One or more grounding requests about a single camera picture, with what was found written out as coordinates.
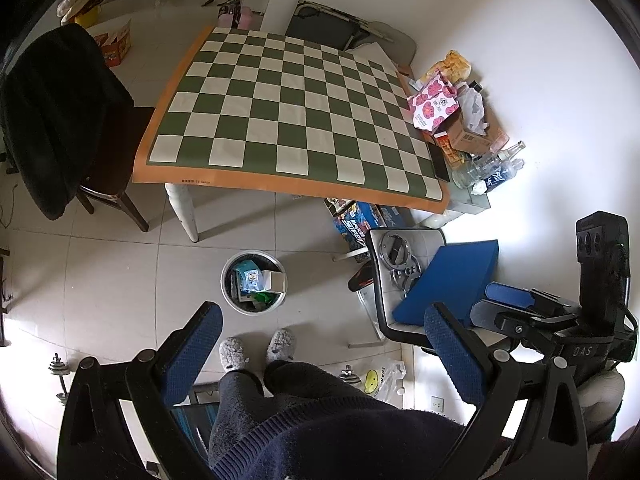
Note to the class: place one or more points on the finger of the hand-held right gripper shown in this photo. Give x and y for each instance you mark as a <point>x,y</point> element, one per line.
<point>487,315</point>
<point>510,294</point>

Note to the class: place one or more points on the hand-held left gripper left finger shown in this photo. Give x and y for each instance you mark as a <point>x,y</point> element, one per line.
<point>192,350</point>

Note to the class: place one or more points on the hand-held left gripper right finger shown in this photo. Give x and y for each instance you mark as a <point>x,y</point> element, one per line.
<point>450,355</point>

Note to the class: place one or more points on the metal trash bin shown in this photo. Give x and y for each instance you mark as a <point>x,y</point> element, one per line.
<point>230,266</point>

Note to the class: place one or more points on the person's right forearm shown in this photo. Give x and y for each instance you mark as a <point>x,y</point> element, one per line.
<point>602,400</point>

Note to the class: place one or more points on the grey fluffy slipper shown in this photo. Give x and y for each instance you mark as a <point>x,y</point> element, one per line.
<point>235,355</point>
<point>281,345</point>

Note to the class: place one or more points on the blue foam cushion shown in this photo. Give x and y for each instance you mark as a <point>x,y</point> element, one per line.
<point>450,280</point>

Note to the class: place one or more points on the smiley print plastic bag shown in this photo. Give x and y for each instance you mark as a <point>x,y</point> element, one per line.
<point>382,382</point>

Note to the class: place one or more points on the person's left leg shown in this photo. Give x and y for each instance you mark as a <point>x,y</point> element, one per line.
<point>235,410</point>

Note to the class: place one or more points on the person's leg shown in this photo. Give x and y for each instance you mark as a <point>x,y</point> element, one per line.
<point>235,410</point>
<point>310,385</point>

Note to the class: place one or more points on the white chair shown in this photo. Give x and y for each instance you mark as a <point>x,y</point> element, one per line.
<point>387,305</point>

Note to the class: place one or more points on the grey box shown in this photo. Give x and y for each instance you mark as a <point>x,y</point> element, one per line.
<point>472,204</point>

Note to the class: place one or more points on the metal dumbbell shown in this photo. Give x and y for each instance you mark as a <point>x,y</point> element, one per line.
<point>348,375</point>
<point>57,365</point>

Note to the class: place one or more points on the black red shoe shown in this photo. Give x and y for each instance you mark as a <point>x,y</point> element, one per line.
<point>361,277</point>

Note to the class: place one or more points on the blue label plastic bottle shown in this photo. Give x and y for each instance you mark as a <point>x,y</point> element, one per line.
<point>500,176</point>

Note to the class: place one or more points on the person's right leg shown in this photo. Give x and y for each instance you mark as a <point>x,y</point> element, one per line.
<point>310,385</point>

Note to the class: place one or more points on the crumpled clear plastic bottle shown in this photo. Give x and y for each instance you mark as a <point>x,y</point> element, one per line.
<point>465,174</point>

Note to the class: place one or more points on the flat blue box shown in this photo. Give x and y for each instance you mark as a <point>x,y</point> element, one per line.
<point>395,215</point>

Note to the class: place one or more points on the clear glass bottle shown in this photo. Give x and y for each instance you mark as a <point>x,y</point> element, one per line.
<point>510,150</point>

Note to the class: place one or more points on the black phone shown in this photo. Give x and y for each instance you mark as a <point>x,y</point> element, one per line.
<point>440,162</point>

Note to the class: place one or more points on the orange snack box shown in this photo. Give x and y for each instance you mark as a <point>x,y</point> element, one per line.
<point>452,152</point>

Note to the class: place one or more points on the blue toy box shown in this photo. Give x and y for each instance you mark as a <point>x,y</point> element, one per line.
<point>357,220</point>

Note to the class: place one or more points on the brown cardboard box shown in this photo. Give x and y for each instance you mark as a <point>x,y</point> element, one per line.
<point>470,137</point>

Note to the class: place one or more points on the brown printed box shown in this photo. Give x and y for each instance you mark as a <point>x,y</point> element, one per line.
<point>340,205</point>

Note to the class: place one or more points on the white plastic bag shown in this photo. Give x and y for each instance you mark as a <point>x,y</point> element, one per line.
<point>472,107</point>

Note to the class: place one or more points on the pink floral box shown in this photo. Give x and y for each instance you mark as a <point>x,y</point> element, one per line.
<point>432,102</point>

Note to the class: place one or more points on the dark wooden chair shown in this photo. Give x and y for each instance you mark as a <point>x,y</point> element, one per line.
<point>137,125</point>

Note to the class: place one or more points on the yellow snack bag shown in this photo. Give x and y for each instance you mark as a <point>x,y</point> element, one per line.
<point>455,64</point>

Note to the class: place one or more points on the green white checkered table mat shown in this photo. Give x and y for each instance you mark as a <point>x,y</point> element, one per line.
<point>280,110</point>

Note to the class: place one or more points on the black coat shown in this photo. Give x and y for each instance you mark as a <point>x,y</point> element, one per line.
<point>60,110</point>

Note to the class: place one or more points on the dark folded table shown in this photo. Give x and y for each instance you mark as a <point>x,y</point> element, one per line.
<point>320,25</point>

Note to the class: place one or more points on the pink container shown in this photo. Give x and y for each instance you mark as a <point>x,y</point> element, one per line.
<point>247,19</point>

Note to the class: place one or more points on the white wall socket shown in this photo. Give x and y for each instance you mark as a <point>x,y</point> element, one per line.
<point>438,404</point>

